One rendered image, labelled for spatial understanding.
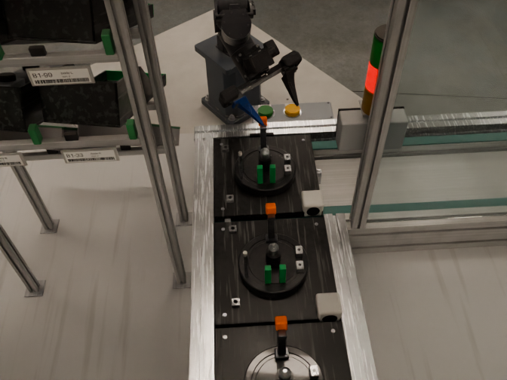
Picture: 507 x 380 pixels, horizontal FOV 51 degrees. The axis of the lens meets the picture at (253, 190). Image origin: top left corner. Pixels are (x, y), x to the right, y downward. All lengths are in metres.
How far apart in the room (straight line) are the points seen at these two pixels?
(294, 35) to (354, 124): 2.43
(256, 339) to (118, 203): 0.55
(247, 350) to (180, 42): 1.14
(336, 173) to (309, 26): 2.22
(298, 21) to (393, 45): 2.68
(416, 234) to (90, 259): 0.74
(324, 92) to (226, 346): 0.88
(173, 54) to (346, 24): 1.88
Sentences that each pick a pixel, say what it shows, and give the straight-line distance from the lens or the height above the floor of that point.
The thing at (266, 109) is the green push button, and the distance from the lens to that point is 1.40.
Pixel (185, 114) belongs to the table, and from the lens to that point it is 1.57.
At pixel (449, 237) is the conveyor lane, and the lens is 1.28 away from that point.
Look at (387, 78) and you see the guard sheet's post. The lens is 0.89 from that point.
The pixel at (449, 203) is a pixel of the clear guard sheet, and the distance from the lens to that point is 1.19.
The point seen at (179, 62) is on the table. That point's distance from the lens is 1.77.
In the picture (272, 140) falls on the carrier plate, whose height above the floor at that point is 0.97.
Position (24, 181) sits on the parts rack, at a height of 1.04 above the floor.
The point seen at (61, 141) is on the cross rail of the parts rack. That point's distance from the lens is 0.90.
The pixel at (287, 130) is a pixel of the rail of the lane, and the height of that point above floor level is 0.96.
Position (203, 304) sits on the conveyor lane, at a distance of 1.08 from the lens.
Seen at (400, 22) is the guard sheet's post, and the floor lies 1.46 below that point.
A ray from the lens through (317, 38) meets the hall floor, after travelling 3.37.
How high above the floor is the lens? 1.90
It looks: 50 degrees down
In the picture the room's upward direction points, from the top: 2 degrees counter-clockwise
